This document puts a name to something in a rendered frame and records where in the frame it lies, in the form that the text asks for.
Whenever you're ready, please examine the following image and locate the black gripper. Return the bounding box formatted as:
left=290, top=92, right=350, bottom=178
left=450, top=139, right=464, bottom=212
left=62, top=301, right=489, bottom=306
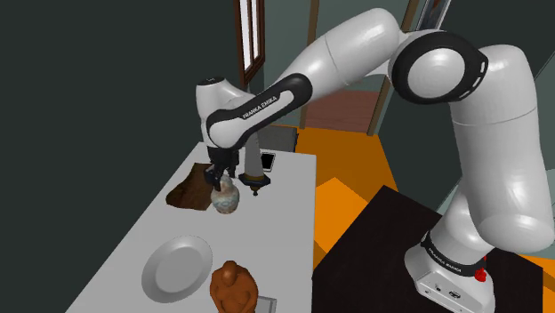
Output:
left=204, top=146, right=241, bottom=193

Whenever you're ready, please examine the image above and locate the pale patterned round vase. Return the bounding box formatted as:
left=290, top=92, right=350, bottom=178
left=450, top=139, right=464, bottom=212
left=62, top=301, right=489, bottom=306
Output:
left=210, top=174, right=241, bottom=215

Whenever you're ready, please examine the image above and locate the dark brown wooden board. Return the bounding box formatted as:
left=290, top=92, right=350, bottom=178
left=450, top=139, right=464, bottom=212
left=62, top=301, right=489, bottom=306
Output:
left=165, top=162, right=218, bottom=213

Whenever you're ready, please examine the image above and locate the grey cylinder with dark base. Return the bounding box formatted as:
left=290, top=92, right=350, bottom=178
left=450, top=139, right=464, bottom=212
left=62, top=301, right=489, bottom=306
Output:
left=237, top=132, right=272, bottom=197

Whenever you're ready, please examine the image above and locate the grey plate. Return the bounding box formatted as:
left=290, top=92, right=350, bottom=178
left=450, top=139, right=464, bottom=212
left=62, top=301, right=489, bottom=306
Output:
left=141, top=235, right=214, bottom=304

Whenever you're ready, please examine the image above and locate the brown seated figure statue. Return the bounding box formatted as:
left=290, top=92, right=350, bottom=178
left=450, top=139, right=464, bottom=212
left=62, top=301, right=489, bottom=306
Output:
left=209, top=260, right=260, bottom=313

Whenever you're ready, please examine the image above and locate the grey flat box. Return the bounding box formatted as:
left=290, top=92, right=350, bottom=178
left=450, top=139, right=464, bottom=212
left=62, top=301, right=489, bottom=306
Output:
left=253, top=295, right=278, bottom=313

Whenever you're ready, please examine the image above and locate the brown framed window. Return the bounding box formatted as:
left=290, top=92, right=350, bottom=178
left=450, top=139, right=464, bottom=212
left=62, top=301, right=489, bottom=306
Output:
left=233, top=0, right=267, bottom=88

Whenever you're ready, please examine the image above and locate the wooden framed doorway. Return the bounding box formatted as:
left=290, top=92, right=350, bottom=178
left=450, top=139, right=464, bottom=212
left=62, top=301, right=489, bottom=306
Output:
left=299, top=0, right=421, bottom=137

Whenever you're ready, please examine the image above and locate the black robot stand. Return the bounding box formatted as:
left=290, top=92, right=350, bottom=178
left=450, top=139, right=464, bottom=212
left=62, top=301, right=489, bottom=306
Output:
left=311, top=184, right=544, bottom=313

